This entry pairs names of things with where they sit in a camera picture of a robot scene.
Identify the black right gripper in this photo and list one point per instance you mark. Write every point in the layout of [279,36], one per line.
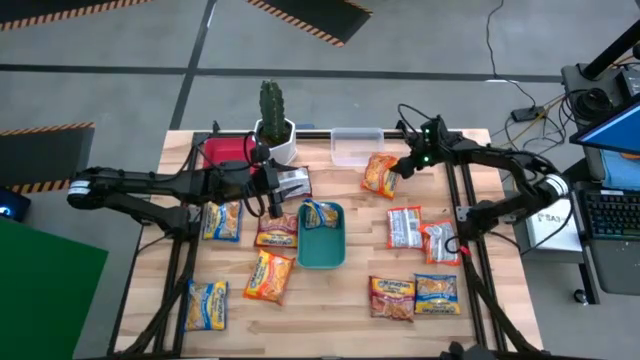
[430,156]

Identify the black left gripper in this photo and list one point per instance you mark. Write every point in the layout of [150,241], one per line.
[265,182]

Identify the red Maruchan ramen pack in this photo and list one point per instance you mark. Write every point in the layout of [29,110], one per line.
[392,299]
[277,232]
[305,176]

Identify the orange Maruchan ramen pack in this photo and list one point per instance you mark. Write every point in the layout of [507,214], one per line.
[380,177]
[404,227]
[440,243]
[270,277]

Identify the blue Maruchan ramen pack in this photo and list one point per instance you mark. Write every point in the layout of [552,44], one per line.
[320,215]
[206,306]
[436,295]
[222,222]

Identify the teal plastic bin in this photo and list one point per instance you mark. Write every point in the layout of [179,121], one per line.
[320,247]

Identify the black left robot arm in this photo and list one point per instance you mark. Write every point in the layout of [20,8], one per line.
[150,182]

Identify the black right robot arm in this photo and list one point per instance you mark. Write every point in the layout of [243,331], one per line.
[500,160]

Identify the clear plastic container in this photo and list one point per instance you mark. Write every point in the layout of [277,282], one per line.
[357,147]

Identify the red plastic bin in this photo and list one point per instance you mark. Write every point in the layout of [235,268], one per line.
[225,150]

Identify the green cactus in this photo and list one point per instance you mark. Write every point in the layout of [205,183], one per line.
[272,110]

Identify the black power adapter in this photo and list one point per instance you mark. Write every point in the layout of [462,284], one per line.
[527,113]

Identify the white box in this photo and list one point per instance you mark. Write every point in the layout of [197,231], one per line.
[550,235]

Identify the hazard-striped black floor mat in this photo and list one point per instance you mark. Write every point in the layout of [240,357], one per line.
[320,15]
[50,7]
[40,155]

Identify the black keyboard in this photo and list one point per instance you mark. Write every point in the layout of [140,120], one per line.
[612,215]

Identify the monitor with blue screen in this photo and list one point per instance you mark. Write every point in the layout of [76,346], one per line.
[615,131]

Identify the grey equipment cart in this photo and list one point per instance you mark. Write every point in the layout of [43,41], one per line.
[615,270]

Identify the black stand pole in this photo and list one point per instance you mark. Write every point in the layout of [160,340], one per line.
[612,50]

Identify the green floor mat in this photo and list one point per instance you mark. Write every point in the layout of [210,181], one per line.
[45,290]

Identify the black device with blue light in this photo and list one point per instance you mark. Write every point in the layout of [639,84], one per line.
[12,200]

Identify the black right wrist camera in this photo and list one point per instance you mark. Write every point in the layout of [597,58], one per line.
[432,131]

